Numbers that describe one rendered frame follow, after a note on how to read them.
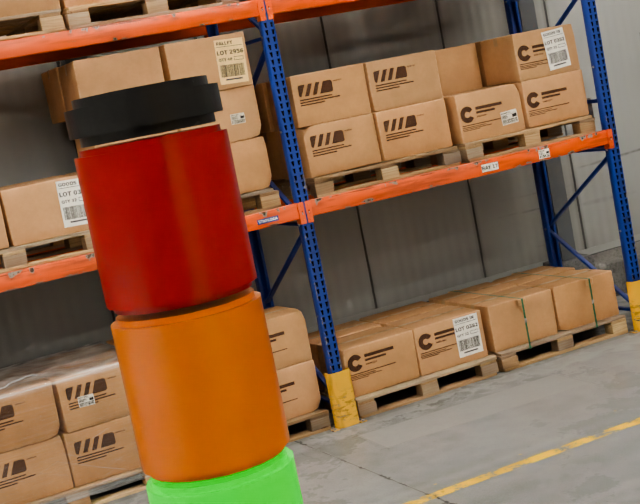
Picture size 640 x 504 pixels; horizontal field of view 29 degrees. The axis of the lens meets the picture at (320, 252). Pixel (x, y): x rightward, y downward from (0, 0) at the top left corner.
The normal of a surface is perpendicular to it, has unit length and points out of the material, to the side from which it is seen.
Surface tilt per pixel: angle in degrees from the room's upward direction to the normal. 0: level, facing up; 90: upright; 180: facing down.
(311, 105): 90
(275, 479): 90
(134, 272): 90
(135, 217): 90
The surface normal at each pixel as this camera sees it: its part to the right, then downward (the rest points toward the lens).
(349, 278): 0.44, 0.03
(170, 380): -0.18, 0.16
